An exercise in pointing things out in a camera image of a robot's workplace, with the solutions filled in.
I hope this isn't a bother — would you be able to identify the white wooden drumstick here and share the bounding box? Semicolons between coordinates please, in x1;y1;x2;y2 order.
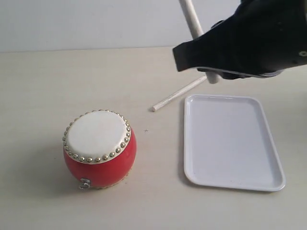
150;76;207;112
179;0;219;84

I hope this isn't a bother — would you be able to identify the small red drum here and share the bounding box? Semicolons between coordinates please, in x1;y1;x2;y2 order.
62;109;137;189

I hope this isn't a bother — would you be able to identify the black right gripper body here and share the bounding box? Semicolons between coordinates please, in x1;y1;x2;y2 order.
228;0;307;75

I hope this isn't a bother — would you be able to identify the white plastic tray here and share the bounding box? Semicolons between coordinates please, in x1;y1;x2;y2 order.
183;94;286;192

